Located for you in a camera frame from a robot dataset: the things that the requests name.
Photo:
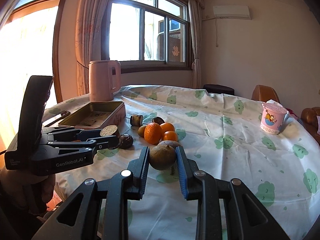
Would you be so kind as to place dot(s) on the left beige curtain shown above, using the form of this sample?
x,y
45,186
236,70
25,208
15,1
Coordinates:
x,y
88,27

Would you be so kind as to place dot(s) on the dark red date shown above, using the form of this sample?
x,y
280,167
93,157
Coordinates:
x,y
158,120

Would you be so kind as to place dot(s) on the small tangerine rear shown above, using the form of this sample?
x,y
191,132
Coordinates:
x,y
167,127

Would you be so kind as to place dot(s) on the pink tin box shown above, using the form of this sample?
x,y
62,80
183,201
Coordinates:
x,y
96,115

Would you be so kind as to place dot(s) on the right beige curtain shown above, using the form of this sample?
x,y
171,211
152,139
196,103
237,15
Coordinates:
x,y
195,8

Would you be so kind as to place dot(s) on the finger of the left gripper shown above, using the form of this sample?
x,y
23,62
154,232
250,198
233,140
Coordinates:
x,y
98,143
69,133

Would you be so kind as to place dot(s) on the brown leather sofa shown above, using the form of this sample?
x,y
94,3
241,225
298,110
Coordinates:
x,y
310,118

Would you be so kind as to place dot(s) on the wooden door frame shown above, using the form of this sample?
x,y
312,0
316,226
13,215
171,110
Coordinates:
x,y
30,45

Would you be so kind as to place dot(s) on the beige curtain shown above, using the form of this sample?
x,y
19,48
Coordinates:
x,y
88,27
195,8

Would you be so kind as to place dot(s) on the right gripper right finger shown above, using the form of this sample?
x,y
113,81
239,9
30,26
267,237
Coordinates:
x,y
246,217

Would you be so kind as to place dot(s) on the small tangerine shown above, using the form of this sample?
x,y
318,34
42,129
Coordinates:
x,y
170,135
167,127

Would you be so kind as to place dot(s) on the left hand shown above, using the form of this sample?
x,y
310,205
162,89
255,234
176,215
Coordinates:
x,y
27,190

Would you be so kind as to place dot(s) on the purple passion fruit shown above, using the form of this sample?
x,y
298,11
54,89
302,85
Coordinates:
x,y
170,143

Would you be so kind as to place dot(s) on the tin box lid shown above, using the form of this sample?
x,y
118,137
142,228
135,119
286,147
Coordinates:
x,y
57,118

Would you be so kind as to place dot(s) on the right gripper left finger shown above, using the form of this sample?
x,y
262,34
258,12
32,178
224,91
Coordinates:
x,y
98,209

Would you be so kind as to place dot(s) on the dark glossy walnut-like fruit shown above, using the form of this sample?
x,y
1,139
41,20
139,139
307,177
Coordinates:
x,y
125,141

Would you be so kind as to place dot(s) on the pink electric kettle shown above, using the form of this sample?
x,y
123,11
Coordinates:
x,y
104,80

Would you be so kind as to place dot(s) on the striped sugarcane piece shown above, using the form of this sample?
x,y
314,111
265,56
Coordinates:
x,y
136,120

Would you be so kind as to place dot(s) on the small tangerine front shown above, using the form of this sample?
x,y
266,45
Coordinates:
x,y
170,135

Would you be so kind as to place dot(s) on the pink cartoon cup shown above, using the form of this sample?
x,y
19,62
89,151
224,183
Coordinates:
x,y
272,118

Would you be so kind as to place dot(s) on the large orange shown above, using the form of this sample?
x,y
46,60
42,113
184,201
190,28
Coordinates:
x,y
153,133

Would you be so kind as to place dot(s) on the black round stool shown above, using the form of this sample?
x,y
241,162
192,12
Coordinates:
x,y
218,89

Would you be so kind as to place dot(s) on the window with sliding frames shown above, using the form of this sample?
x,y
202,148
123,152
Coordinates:
x,y
146,35

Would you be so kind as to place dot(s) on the white green-print tablecloth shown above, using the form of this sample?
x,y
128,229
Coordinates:
x,y
222,134

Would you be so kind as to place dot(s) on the brown-green passion fruit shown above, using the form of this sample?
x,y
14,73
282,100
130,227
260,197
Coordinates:
x,y
162,157

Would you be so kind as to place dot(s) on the white air conditioner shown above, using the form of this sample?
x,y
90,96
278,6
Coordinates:
x,y
232,11

